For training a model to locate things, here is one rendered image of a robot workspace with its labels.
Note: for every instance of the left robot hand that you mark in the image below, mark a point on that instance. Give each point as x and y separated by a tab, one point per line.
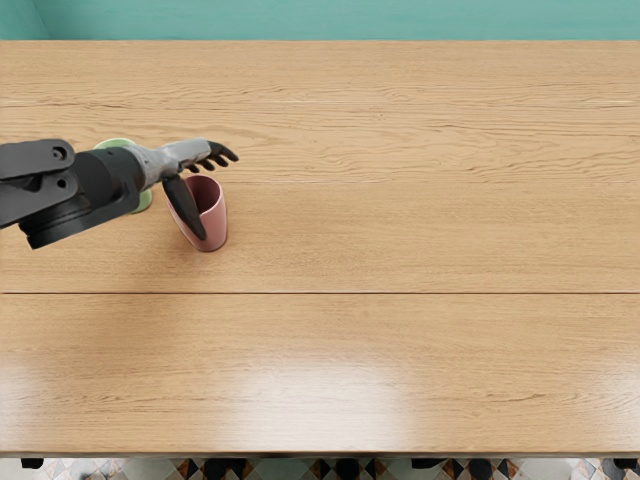
172	156

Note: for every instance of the light green cup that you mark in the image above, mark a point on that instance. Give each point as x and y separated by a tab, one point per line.
145	201

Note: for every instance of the pink cup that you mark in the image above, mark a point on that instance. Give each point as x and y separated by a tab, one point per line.
214	220

